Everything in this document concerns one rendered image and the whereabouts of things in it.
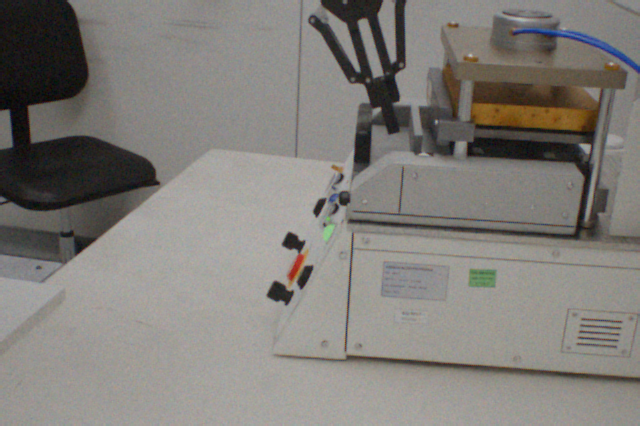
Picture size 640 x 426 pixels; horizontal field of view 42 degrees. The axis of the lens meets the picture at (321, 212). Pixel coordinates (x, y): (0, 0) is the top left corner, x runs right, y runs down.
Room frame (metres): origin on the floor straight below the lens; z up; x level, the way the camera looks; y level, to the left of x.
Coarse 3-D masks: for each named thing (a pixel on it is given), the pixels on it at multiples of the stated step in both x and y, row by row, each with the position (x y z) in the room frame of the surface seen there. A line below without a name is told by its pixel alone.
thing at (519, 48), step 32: (448, 32) 1.08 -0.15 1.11; (480, 32) 1.10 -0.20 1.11; (512, 32) 0.96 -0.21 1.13; (544, 32) 0.90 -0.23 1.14; (576, 32) 0.89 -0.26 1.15; (480, 64) 0.88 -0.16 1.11; (512, 64) 0.88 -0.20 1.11; (544, 64) 0.89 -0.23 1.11; (576, 64) 0.90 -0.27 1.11; (608, 64) 0.88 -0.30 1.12
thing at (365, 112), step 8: (360, 104) 1.09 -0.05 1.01; (368, 104) 1.08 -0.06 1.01; (360, 112) 1.04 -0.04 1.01; (368, 112) 1.04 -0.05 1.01; (360, 120) 1.00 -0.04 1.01; (368, 120) 1.00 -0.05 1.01; (360, 128) 0.96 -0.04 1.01; (368, 128) 0.96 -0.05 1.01; (360, 136) 0.95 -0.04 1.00; (368, 136) 0.95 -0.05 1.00; (360, 144) 0.95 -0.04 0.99; (368, 144) 0.95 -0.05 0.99; (360, 152) 0.95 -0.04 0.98; (368, 152) 0.95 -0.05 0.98; (360, 160) 0.95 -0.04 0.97; (368, 160) 0.95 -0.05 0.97
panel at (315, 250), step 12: (348, 156) 1.17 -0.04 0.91; (336, 168) 1.14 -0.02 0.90; (348, 168) 1.10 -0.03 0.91; (348, 180) 1.03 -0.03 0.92; (348, 192) 0.97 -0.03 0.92; (324, 204) 1.13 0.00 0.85; (312, 228) 1.12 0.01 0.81; (336, 228) 0.90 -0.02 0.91; (312, 240) 1.05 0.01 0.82; (300, 252) 1.10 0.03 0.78; (312, 252) 0.98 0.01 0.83; (324, 252) 0.89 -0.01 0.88; (312, 264) 0.92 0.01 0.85; (312, 276) 0.88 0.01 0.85; (288, 288) 1.01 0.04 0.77; (300, 288) 0.90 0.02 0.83; (288, 312) 0.90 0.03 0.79; (276, 336) 0.88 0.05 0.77
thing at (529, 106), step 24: (456, 96) 0.94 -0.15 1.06; (480, 96) 0.95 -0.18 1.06; (504, 96) 0.95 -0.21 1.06; (528, 96) 0.96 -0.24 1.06; (552, 96) 0.97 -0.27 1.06; (576, 96) 0.97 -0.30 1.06; (480, 120) 0.91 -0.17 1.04; (504, 120) 0.91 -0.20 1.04; (528, 120) 0.91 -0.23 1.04; (552, 120) 0.91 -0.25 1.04; (576, 120) 0.91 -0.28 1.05
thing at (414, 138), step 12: (372, 132) 1.09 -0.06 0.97; (384, 132) 1.09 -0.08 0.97; (408, 132) 1.10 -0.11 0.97; (420, 132) 0.96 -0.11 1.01; (432, 132) 1.11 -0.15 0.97; (372, 144) 1.03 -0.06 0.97; (384, 144) 1.04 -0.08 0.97; (396, 144) 1.04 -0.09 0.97; (408, 144) 1.04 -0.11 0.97; (420, 144) 0.95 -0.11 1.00; (432, 144) 1.05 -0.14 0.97; (372, 156) 0.98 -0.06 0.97; (360, 168) 0.93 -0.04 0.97; (600, 180) 0.93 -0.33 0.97; (600, 192) 0.90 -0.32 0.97; (600, 204) 0.90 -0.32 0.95
